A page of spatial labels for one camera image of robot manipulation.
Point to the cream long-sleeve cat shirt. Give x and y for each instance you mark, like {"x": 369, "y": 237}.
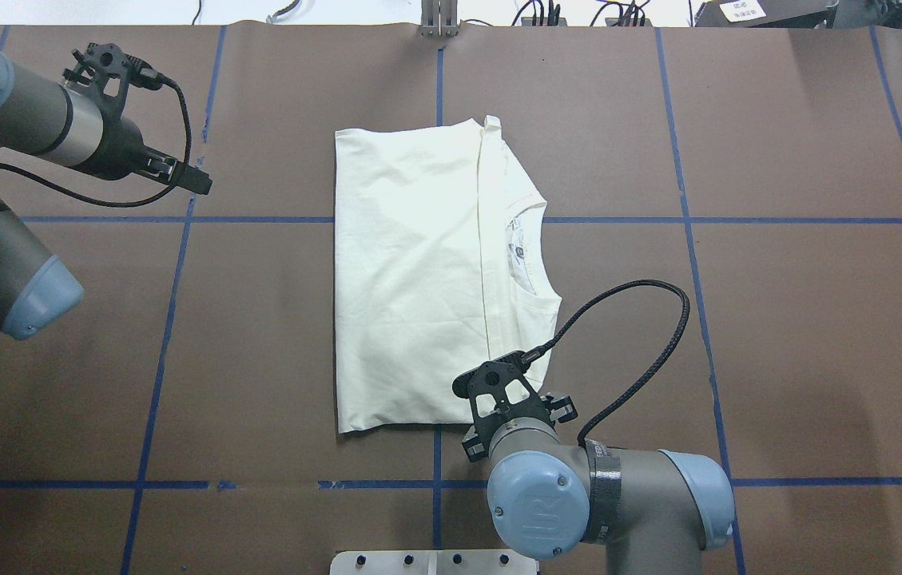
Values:
{"x": 438, "y": 269}

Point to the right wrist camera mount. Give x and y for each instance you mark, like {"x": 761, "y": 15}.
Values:
{"x": 498, "y": 388}

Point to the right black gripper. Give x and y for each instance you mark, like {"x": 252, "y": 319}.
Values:
{"x": 561, "y": 410}

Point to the black box with white label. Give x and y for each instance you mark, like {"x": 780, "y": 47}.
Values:
{"x": 766, "y": 14}

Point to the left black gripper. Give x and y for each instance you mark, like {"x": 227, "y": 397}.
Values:
{"x": 121, "y": 151}

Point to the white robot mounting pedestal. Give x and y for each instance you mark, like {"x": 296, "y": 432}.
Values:
{"x": 434, "y": 561}

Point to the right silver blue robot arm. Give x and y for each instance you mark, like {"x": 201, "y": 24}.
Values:
{"x": 653, "y": 511}

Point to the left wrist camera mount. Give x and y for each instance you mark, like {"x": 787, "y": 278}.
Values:
{"x": 108, "y": 69}

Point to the aluminium frame post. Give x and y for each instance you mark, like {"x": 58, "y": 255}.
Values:
{"x": 439, "y": 19}

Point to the near grey orange USB hub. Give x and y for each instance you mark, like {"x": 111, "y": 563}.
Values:
{"x": 539, "y": 14}

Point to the far grey orange USB hub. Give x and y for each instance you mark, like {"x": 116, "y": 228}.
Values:
{"x": 629, "y": 14}

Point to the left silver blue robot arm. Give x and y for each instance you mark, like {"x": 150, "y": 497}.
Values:
{"x": 79, "y": 124}

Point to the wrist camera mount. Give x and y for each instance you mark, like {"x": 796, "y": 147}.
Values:
{"x": 108, "y": 69}
{"x": 498, "y": 388}

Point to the grey orange usb hub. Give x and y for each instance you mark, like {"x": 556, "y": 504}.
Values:
{"x": 539, "y": 14}
{"x": 629, "y": 14}

